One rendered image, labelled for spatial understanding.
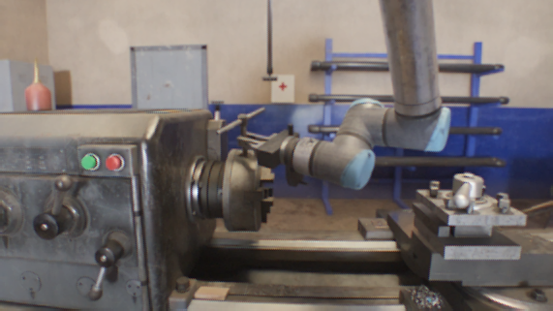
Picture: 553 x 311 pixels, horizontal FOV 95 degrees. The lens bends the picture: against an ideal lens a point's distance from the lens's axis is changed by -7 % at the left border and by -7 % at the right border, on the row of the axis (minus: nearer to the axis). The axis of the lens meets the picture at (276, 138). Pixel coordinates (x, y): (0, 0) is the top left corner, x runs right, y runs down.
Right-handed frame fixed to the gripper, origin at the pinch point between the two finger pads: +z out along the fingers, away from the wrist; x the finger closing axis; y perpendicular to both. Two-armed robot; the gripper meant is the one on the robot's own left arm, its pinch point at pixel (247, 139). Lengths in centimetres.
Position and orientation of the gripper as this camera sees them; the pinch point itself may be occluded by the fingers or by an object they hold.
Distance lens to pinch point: 77.7
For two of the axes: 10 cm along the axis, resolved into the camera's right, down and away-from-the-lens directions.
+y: -0.5, -9.1, -4.2
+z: -8.2, -2.0, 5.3
